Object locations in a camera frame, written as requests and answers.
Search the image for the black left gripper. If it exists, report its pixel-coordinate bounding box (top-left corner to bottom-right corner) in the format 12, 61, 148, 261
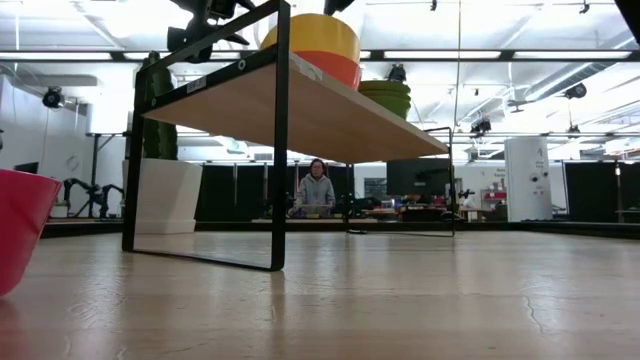
167, 0, 257, 64

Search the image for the yellow plastic bowl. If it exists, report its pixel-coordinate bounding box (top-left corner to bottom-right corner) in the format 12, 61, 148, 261
259, 13, 361, 64

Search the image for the orange plastic bowl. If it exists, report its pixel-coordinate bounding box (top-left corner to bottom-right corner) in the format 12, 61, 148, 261
294, 49, 363, 92

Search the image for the green plastic bowl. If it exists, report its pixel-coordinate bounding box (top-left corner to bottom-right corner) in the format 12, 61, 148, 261
357, 79, 412, 97
364, 92, 413, 120

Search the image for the green cactus plant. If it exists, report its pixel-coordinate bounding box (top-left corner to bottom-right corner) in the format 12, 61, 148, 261
142, 51, 179, 161

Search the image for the black room divider panel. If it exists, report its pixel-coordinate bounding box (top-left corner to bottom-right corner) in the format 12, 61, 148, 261
563, 160, 640, 224
195, 164, 354, 222

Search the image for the white planter pot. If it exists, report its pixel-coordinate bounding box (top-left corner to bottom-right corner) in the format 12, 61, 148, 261
122, 158, 204, 235

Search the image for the person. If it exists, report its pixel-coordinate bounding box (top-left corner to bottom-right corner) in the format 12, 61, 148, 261
294, 158, 337, 217

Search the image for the black computer monitor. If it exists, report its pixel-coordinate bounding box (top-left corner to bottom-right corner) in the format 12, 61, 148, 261
386, 158, 451, 197

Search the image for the red storage shelf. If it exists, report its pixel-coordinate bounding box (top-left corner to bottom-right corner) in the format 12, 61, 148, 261
479, 187, 507, 204

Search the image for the white cylindrical device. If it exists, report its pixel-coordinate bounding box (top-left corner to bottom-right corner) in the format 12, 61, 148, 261
503, 136, 553, 223

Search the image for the red plastic bowl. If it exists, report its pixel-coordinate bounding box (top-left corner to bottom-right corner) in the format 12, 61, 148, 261
0, 168, 64, 297

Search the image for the black frame wooden shelf rack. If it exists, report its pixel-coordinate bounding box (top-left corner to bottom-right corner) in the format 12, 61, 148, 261
121, 0, 456, 273

